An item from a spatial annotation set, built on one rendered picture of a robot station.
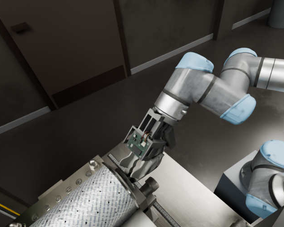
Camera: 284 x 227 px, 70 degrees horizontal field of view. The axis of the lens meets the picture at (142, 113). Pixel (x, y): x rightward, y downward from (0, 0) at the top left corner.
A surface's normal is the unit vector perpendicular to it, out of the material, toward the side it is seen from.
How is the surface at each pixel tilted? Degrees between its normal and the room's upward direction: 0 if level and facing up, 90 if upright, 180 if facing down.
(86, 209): 18
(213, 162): 0
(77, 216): 14
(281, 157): 8
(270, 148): 8
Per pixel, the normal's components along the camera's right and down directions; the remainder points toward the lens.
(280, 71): -0.49, 0.01
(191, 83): -0.19, 0.17
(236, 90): 0.20, -0.50
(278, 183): -0.40, -0.68
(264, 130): -0.10, -0.65
